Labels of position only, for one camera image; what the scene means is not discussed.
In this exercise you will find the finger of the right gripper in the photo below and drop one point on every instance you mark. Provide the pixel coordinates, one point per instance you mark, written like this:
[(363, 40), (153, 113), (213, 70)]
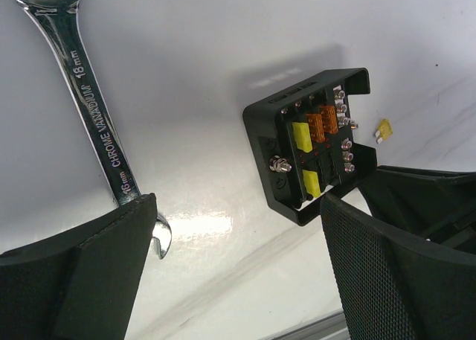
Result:
[(438, 206)]

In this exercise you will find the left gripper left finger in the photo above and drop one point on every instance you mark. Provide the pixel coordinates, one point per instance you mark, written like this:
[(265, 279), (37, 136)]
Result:
[(81, 283)]

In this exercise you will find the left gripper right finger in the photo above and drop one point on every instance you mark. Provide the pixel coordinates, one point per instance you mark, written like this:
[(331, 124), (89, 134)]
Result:
[(393, 284)]

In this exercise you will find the yellow blade fuse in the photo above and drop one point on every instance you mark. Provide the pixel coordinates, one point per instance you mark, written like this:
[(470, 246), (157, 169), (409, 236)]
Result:
[(311, 183), (302, 136), (383, 131)]

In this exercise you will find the black fuse box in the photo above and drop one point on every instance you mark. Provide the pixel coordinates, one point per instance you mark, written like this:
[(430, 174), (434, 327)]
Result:
[(341, 163)]

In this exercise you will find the orange blade fuse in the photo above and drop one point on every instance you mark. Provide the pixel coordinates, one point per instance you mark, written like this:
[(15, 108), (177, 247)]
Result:
[(329, 119), (316, 127)]

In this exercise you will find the silver combination wrench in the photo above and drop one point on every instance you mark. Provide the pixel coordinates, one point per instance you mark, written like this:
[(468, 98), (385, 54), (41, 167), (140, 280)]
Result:
[(57, 20)]

